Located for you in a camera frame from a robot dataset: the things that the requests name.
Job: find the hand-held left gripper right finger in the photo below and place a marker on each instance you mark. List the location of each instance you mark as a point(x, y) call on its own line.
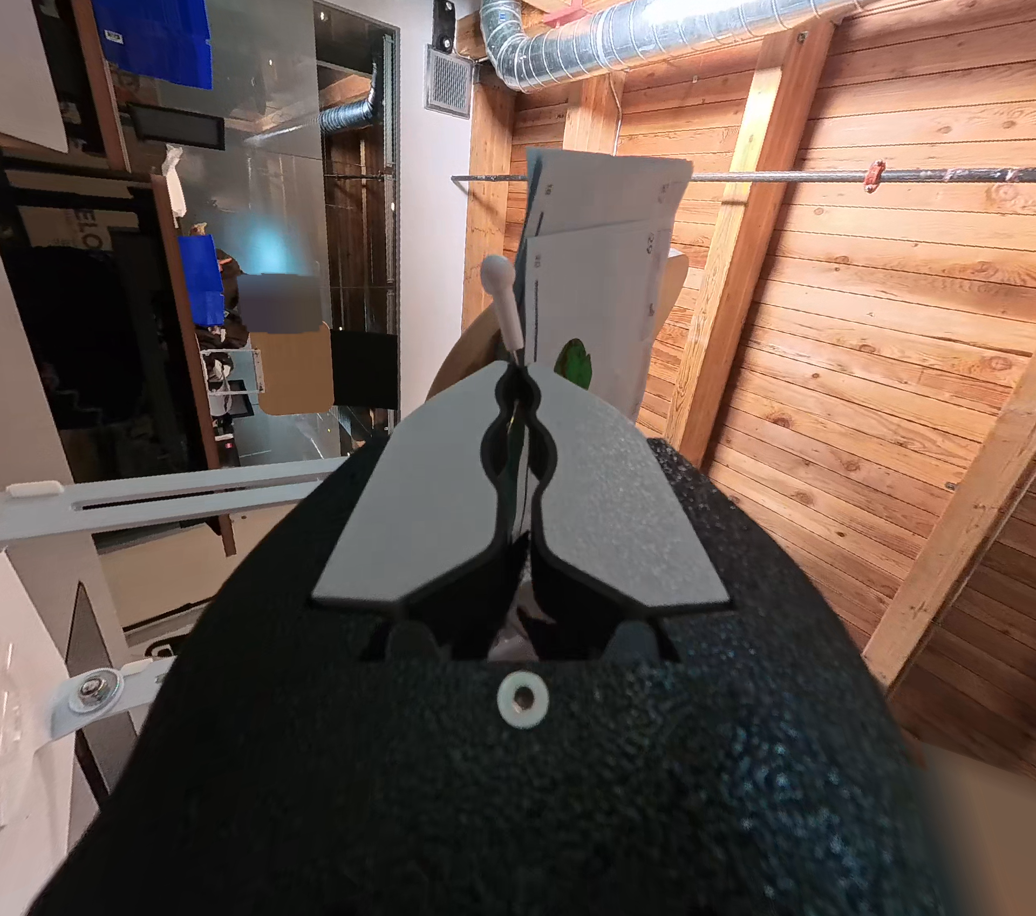
point(623, 511)

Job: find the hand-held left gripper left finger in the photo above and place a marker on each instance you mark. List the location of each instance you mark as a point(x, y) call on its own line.
point(413, 503)

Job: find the white lego stem piece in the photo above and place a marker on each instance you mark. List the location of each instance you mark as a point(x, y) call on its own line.
point(498, 276)

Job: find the lego instruction booklet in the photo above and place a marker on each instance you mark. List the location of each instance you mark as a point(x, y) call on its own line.
point(603, 284)

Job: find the blue storage bin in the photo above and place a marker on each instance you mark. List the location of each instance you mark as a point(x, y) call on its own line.
point(202, 276)

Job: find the wooden beam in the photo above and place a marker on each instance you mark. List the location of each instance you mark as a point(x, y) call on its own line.
point(955, 535)
point(753, 228)

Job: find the thin metal rod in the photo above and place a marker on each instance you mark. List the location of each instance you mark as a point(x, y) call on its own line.
point(777, 177)

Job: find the white crumpled paper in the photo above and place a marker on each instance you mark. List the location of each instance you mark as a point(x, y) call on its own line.
point(172, 179)

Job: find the red rod clamp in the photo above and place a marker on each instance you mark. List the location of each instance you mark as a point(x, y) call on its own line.
point(874, 175)

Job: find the metal vent grille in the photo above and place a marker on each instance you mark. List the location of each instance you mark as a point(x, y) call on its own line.
point(448, 82)

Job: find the cardboard box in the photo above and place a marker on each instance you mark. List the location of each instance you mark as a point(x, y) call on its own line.
point(73, 228)

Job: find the black flat panel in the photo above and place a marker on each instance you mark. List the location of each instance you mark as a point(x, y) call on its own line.
point(178, 127)

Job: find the white bracket with bolt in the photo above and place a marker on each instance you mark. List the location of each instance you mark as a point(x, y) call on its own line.
point(97, 689)

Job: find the thin silver spiral duct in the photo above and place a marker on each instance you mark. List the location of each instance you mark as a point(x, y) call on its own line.
point(348, 114)

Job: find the small black wall device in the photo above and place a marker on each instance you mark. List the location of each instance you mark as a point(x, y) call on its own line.
point(444, 24)

